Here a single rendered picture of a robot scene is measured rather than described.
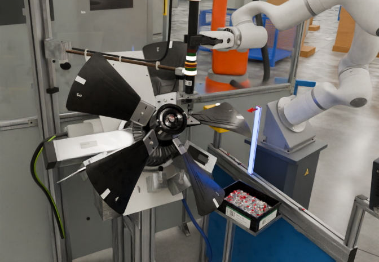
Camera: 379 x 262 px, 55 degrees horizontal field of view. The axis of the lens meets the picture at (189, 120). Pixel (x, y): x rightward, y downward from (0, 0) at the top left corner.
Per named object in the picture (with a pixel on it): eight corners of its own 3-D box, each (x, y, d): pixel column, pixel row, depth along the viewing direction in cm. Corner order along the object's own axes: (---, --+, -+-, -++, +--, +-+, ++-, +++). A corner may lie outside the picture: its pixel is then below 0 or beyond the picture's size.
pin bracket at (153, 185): (145, 177, 146) (152, 173, 138) (158, 176, 148) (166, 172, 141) (147, 192, 144) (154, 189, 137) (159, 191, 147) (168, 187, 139)
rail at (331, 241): (206, 156, 197) (207, 143, 194) (212, 155, 199) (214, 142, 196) (345, 269, 125) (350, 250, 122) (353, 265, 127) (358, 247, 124)
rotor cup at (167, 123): (134, 121, 135) (145, 109, 124) (164, 106, 143) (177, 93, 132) (154, 154, 134) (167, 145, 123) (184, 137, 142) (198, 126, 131)
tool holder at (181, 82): (171, 95, 133) (172, 69, 129) (180, 90, 139) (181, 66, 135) (193, 100, 130) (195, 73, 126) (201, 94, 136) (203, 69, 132)
